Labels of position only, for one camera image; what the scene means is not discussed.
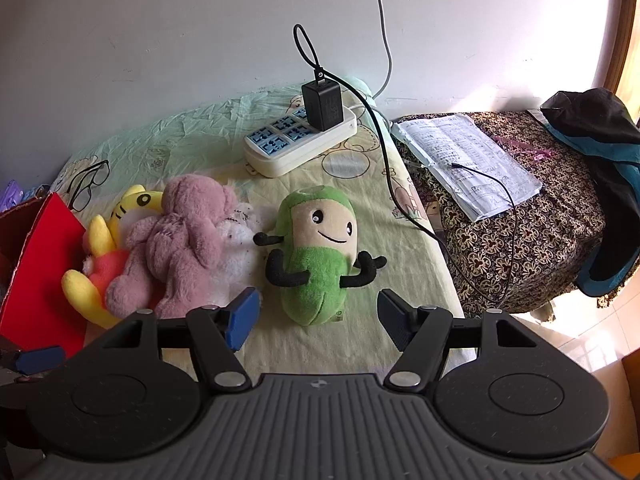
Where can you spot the yellow tiger plush toy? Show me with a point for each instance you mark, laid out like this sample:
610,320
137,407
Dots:
106,255

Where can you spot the black eyeglasses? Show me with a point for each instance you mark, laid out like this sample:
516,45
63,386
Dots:
83,184

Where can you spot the white plush bunny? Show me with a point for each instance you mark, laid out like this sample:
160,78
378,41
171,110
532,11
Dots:
242,260

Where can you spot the pink plush bear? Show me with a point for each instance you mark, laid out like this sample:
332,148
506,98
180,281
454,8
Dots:
181,248

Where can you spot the red cardboard box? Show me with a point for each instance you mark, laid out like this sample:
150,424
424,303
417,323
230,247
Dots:
40,240

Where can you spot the white power strip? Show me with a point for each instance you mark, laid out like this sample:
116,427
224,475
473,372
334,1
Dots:
289,142

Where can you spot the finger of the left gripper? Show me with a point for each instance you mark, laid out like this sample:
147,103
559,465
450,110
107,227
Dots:
38,361

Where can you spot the green pickle plush toy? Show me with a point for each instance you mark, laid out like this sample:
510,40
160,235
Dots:
313,255

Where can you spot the black power adapter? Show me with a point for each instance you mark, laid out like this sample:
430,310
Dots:
323,103

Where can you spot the brown patterned cloth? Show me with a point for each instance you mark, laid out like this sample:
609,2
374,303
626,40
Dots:
526,257

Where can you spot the white paper notebook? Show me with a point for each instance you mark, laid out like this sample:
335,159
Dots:
482,179

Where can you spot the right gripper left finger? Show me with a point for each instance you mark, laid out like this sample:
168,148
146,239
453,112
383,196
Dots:
216,334

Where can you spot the black teal jacket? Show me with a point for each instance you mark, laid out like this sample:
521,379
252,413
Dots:
596,124

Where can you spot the green cartoon bed sheet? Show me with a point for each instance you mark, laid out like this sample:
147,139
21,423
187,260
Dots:
209,141

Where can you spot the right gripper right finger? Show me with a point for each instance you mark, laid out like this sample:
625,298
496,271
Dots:
420,335

